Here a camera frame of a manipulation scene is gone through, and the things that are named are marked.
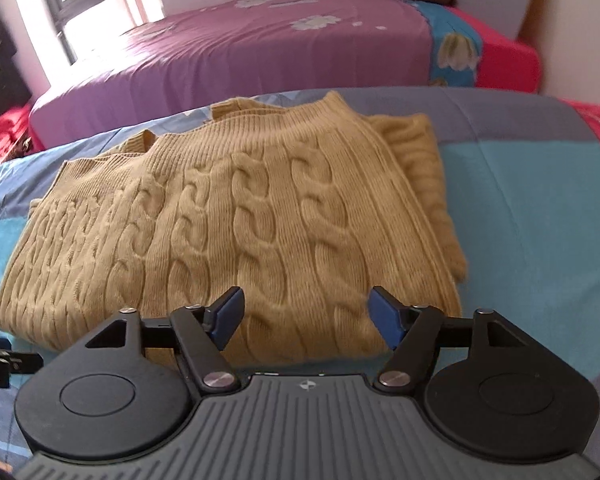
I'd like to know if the window with dark frame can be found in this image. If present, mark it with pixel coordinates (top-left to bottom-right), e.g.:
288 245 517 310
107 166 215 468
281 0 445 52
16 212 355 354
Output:
33 0 152 66

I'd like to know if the blue grey patterned bed sheet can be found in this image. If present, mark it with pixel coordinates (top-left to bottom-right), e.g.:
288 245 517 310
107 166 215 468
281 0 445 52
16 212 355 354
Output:
0 88 600 472

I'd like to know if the red pink bedding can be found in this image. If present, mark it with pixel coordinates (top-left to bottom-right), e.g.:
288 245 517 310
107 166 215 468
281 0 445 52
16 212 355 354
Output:
449 8 542 93

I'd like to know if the tan cable-knit sweater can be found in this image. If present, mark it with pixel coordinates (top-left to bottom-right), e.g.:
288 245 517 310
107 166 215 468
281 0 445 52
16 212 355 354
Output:
0 92 467 366

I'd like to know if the purple floral bed cover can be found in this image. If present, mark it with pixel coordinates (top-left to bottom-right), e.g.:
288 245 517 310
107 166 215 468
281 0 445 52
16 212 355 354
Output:
30 0 483 148

